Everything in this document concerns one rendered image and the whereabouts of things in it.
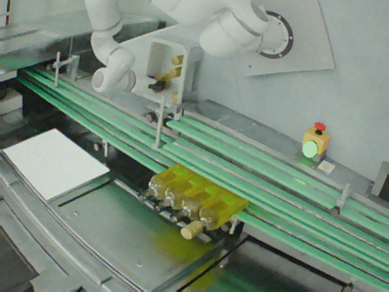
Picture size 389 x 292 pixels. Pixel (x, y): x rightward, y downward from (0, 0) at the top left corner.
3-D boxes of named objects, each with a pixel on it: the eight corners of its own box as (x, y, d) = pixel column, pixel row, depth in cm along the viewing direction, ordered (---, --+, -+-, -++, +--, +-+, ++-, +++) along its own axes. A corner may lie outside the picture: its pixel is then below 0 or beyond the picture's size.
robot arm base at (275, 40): (243, 10, 108) (216, 9, 96) (278, 3, 101) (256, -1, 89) (258, 56, 111) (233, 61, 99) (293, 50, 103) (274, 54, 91)
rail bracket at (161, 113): (168, 137, 129) (141, 149, 120) (176, 88, 121) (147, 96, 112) (176, 141, 127) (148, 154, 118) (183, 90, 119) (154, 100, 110)
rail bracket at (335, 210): (341, 192, 96) (326, 214, 86) (349, 169, 92) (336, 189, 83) (352, 197, 94) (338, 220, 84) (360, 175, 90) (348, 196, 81)
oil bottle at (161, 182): (192, 169, 128) (144, 195, 112) (194, 154, 125) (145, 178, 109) (207, 177, 125) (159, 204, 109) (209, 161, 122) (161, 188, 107)
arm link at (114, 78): (108, 42, 107) (126, 54, 103) (130, 44, 116) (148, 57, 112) (86, 84, 112) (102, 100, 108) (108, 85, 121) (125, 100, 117)
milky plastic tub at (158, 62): (157, 89, 144) (140, 95, 138) (166, 34, 134) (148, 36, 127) (194, 105, 136) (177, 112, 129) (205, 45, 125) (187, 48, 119)
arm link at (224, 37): (221, 31, 98) (185, 34, 86) (255, 7, 90) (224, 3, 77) (241, 60, 97) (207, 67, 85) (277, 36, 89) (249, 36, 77)
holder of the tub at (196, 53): (156, 102, 147) (141, 107, 141) (167, 34, 134) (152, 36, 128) (193, 119, 139) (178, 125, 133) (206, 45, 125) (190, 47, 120)
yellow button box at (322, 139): (307, 145, 113) (299, 153, 108) (313, 123, 110) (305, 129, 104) (326, 155, 110) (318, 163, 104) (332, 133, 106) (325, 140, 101)
